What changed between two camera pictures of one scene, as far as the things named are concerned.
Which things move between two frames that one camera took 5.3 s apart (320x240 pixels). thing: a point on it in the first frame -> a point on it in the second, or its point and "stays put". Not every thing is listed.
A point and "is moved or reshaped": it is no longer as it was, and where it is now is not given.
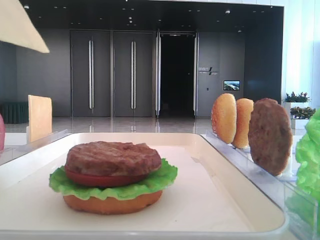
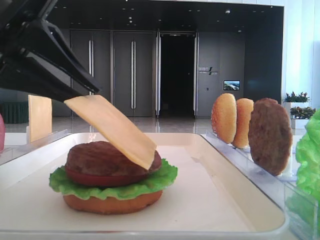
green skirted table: (15, 112) stays put
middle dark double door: (133, 74) stays put
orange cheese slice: (17, 27) is moved or reshaped
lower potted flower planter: (299, 117) stays put
